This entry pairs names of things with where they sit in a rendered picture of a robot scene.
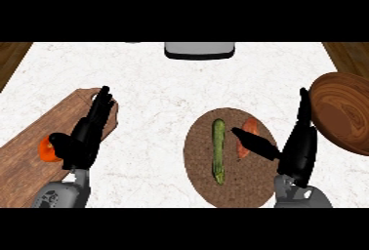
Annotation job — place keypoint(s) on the grey and black appliance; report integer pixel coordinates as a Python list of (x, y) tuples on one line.
[(199, 50)]

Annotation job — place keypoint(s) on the green cucumber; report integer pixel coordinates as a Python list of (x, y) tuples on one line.
[(218, 146)]

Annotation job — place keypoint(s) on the orange round vegetable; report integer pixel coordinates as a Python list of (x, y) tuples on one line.
[(45, 150)]

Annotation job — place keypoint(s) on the brown round woven placemat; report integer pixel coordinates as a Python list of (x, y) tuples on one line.
[(229, 182)]

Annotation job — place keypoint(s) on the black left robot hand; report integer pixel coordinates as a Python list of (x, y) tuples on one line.
[(85, 136)]

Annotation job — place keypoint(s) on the brown wooden bowl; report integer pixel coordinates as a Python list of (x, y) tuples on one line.
[(342, 110)]

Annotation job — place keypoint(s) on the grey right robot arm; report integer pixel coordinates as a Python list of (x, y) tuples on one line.
[(299, 195)]

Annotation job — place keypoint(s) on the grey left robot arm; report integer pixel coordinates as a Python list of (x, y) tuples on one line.
[(65, 192)]

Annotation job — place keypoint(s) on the brown wooden cutting board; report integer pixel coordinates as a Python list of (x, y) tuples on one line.
[(43, 153)]

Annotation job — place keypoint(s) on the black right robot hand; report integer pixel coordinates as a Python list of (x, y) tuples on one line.
[(298, 153)]

